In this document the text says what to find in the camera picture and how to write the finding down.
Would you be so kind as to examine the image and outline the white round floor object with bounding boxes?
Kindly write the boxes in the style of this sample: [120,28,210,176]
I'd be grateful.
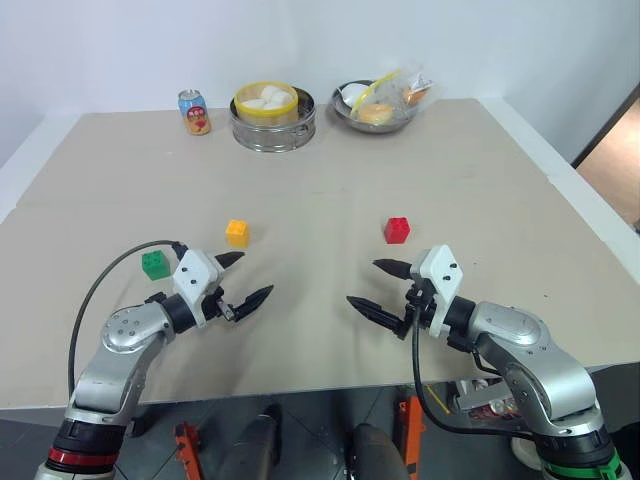
[509,436,542,472]

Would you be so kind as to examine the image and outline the orange clamp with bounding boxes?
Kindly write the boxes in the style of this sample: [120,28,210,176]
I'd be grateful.
[396,395,427,480]
[171,421,205,480]

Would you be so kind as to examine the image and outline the white steamed buns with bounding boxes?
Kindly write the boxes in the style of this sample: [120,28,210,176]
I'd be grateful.
[247,84,292,111]

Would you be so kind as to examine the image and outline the box of clutter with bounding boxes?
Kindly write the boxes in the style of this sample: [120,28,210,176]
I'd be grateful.
[451,376,527,420]

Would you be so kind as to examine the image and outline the stainless steel steamer pot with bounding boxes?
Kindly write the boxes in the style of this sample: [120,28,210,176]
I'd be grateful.
[229,86,318,153]

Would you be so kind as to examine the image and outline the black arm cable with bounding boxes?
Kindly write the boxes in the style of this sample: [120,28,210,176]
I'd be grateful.
[66,240,190,401]
[410,299,540,443]

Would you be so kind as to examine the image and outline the stainless steel bowl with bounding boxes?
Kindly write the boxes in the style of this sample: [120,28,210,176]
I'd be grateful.
[330,79,427,135]

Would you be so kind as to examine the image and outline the yellow steamer basket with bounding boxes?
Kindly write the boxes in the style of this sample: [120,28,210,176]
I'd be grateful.
[234,80,300,127]

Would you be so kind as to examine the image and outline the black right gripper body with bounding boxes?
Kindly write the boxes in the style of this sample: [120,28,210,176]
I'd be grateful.
[403,279,438,332]

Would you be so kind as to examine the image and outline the dark rounded shape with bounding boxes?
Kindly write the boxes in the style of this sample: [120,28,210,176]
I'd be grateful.
[232,401,285,480]
[351,422,410,480]

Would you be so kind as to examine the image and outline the yellow toy block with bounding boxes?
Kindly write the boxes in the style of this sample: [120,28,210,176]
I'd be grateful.
[225,218,252,248]

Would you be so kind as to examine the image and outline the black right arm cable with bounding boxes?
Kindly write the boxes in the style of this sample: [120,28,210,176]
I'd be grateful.
[410,299,540,443]

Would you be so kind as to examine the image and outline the brown wooden door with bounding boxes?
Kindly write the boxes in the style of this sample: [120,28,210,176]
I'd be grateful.
[571,89,640,237]

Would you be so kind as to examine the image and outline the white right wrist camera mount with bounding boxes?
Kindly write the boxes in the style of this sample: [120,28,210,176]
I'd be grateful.
[409,243,467,339]

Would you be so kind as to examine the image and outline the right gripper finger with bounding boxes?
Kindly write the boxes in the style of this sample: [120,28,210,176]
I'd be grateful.
[371,257,413,281]
[345,295,408,342]

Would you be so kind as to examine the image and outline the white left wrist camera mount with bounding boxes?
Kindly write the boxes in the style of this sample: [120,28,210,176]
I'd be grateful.
[171,248,226,329]

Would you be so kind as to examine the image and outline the blue orange drink can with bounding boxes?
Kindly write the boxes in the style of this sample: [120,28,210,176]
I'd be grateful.
[177,88,212,137]

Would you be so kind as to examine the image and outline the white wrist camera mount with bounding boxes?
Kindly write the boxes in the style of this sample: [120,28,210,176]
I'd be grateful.
[409,243,467,339]
[171,248,226,329]

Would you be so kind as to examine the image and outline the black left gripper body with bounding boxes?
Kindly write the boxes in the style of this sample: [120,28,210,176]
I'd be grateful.
[201,286,237,322]

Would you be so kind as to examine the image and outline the beige table cover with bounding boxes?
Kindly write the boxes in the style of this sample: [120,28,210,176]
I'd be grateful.
[0,96,640,409]

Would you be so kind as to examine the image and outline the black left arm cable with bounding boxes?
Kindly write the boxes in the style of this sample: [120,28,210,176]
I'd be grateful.
[66,240,190,401]

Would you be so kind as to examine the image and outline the red toy block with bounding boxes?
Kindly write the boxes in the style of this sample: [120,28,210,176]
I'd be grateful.
[383,215,413,246]

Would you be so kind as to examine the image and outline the green toy block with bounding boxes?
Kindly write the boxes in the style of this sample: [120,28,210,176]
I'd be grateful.
[141,249,170,282]

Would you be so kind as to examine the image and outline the clear plastic bag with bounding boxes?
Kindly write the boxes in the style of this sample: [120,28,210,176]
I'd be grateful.
[348,61,445,127]

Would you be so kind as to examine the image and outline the round golden bread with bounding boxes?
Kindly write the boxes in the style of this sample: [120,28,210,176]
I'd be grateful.
[359,102,395,126]

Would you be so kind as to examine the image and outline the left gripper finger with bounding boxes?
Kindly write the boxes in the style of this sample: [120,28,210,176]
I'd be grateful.
[214,251,248,270]
[231,284,276,322]

